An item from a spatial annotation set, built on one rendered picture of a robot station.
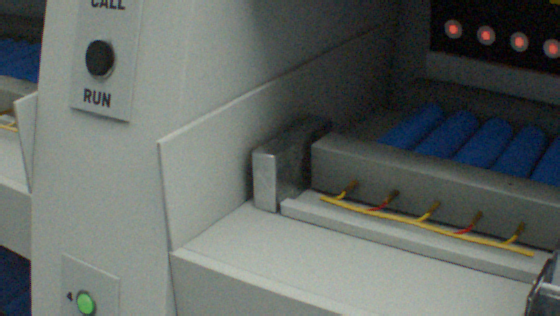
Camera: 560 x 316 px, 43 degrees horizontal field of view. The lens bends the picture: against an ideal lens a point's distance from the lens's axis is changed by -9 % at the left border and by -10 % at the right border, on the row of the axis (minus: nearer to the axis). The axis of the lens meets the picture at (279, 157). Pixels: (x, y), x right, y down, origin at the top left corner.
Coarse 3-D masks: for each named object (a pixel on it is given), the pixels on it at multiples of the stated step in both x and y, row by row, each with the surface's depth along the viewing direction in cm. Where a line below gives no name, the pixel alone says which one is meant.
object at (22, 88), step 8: (0, 80) 46; (8, 80) 46; (16, 80) 46; (24, 80) 45; (0, 88) 44; (8, 88) 44; (16, 88) 44; (24, 88) 44; (32, 88) 44; (0, 96) 45; (8, 96) 44; (16, 96) 44; (24, 96) 43; (0, 104) 45; (8, 104) 44; (0, 112) 44; (8, 112) 44; (8, 128) 42; (16, 128) 42
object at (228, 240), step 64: (448, 0) 41; (512, 0) 39; (320, 64) 38; (448, 64) 42; (512, 64) 40; (192, 128) 31; (256, 128) 35; (320, 128) 36; (384, 128) 43; (448, 128) 37; (512, 128) 39; (192, 192) 32; (256, 192) 34; (320, 192) 36; (384, 192) 34; (448, 192) 32; (512, 192) 30; (192, 256) 31; (256, 256) 31; (320, 256) 31; (384, 256) 31; (448, 256) 30; (512, 256) 30
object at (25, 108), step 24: (0, 0) 63; (24, 0) 61; (24, 120) 35; (0, 144) 42; (24, 144) 35; (0, 168) 39; (24, 168) 36; (0, 192) 38; (24, 192) 37; (0, 216) 39; (24, 216) 37; (0, 240) 40; (24, 240) 38
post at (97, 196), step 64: (64, 0) 33; (192, 0) 29; (256, 0) 33; (320, 0) 38; (384, 0) 44; (64, 64) 34; (192, 64) 30; (256, 64) 34; (384, 64) 46; (64, 128) 34; (128, 128) 32; (64, 192) 35; (128, 192) 32; (128, 256) 33
